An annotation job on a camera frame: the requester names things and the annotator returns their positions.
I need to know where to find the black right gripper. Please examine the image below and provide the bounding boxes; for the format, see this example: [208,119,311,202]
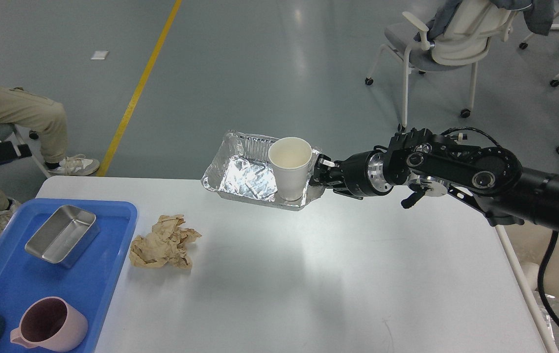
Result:
[309,151,392,199]

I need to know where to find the white paper cup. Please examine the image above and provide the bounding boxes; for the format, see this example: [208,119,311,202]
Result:
[268,137,313,201]

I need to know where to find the aluminium foil tray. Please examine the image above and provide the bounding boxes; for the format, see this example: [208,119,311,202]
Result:
[201,130,324,211]

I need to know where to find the square stainless steel tray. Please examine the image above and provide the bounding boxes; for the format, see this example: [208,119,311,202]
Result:
[24,204,99,269]

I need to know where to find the pink mug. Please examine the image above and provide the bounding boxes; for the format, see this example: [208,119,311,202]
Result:
[10,296,88,353]

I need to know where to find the crumpled brown paper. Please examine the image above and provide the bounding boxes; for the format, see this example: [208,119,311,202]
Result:
[129,214,202,270]

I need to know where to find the white grey office chair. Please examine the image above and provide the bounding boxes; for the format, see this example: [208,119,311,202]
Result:
[365,0,517,132]

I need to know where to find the grey jacket on chair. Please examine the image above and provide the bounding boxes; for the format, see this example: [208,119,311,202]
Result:
[414,0,554,42]

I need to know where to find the seated person in khaki trousers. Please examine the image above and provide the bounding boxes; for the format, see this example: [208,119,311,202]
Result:
[0,86,100,234]

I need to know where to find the blue plastic tray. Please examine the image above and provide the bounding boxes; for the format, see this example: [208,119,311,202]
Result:
[0,199,138,353]

